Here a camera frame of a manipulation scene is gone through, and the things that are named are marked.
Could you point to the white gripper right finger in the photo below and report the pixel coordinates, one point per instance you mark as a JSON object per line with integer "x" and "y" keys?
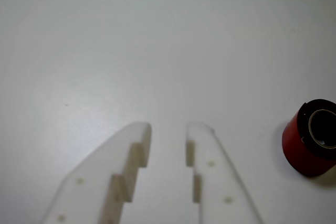
{"x": 215, "y": 182}

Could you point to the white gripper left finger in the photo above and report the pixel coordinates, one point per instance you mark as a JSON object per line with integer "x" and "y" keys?
{"x": 105, "y": 171}

